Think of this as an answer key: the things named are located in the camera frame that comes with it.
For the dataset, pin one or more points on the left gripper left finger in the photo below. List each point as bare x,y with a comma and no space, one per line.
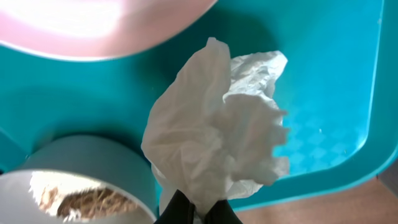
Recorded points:
179,211

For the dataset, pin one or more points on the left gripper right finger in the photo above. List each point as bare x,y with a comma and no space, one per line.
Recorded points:
221,213

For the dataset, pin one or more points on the rice food leftovers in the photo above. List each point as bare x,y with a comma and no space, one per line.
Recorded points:
73,198

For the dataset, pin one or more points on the large pink plate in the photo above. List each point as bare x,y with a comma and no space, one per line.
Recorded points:
93,30

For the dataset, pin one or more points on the grey bowl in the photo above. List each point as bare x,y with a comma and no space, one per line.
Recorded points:
109,162

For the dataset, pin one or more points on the white tissue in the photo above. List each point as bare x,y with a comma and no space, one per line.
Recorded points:
212,133

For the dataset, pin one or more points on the teal serving tray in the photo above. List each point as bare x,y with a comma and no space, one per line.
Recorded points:
339,88

